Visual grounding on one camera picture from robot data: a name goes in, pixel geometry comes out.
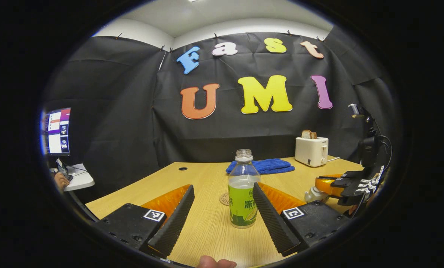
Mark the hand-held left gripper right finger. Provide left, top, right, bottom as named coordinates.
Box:
left=253, top=182, right=351, bottom=257

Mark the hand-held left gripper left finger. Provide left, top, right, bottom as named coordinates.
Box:
left=92, top=184, right=195, bottom=259

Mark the white floral teacup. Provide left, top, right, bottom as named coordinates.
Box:
left=304, top=185, right=330, bottom=204

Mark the green label water bottle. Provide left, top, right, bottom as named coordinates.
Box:
left=228, top=149, right=261, bottom=229

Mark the white toaster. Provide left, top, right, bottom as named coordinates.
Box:
left=295, top=136, right=329, bottom=167

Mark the blue towel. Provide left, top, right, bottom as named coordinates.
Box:
left=226, top=159, right=295, bottom=175

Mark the black backdrop cloth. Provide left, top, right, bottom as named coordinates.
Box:
left=39, top=32, right=403, bottom=209

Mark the white side desk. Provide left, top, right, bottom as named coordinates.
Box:
left=56, top=163, right=95, bottom=192

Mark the computer monitor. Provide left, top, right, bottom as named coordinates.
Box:
left=43, top=108, right=72, bottom=156

